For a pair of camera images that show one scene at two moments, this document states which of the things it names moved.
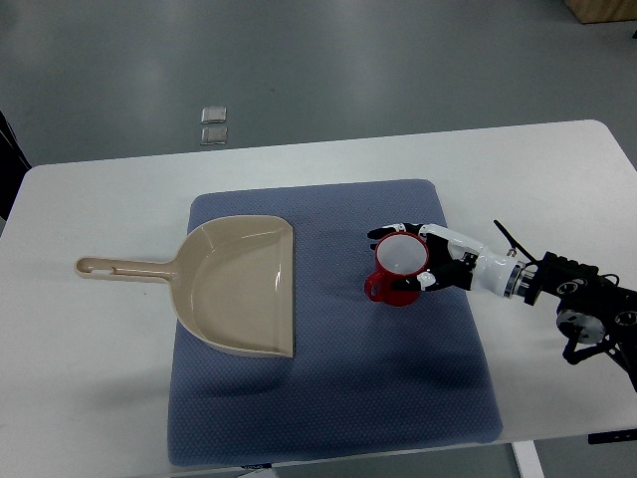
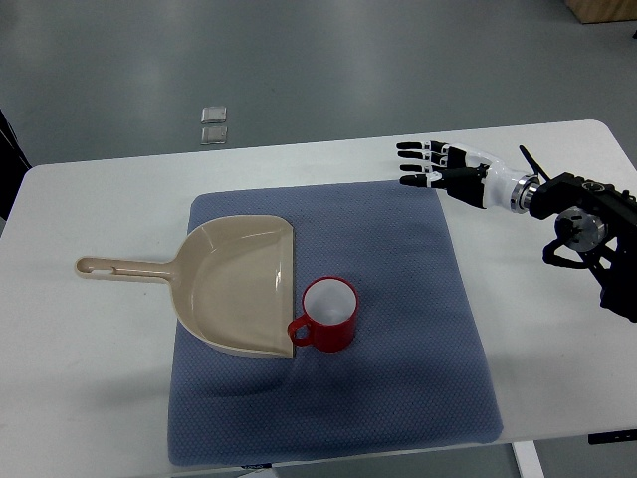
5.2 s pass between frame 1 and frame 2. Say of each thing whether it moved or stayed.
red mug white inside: moved
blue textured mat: stayed
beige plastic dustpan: stayed
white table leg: stayed
